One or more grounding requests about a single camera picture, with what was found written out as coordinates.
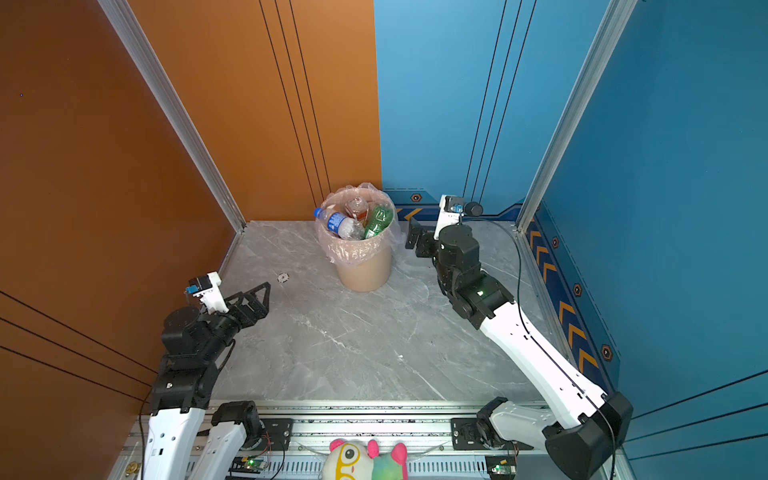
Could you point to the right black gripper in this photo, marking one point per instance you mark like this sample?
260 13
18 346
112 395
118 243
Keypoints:
415 233

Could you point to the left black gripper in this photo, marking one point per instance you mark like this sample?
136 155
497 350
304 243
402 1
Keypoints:
257 310

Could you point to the green sprite bottle yellow cap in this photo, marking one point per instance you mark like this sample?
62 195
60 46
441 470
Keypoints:
378 220

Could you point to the small pepsi bottle blue cap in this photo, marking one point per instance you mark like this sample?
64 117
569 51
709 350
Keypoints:
339 224

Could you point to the red gold tea bottle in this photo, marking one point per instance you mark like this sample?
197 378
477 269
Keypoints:
357 208

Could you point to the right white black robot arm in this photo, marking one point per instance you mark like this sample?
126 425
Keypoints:
582 426

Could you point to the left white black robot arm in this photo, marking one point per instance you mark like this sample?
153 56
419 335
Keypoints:
178 403

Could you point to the beige bin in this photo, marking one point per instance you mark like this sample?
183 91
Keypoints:
368 275

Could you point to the pink plastic bin liner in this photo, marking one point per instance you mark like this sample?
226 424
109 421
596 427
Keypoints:
354 252

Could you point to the black microphone on stand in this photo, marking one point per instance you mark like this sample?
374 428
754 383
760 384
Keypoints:
473 209

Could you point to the left green circuit board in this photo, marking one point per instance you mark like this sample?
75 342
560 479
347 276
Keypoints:
247 465

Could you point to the green circuit board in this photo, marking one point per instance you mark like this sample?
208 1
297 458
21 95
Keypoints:
247 465
501 468

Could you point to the brass knob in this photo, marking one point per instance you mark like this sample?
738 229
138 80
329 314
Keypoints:
133 469

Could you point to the plush toy colourful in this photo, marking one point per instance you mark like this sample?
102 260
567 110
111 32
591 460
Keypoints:
349 460

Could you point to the right green circuit board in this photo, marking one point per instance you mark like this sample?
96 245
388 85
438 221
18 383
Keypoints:
501 468

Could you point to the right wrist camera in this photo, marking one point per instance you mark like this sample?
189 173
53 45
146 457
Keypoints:
451 209

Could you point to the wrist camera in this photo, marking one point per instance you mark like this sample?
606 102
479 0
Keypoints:
451 209
206 289

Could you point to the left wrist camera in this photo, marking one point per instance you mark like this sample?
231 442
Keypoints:
206 289

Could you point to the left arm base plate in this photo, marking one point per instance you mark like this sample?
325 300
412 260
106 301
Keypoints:
276 435

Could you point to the aluminium rail frame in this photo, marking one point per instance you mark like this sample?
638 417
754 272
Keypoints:
424 427

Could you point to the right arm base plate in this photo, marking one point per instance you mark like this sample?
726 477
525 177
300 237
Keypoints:
468 434

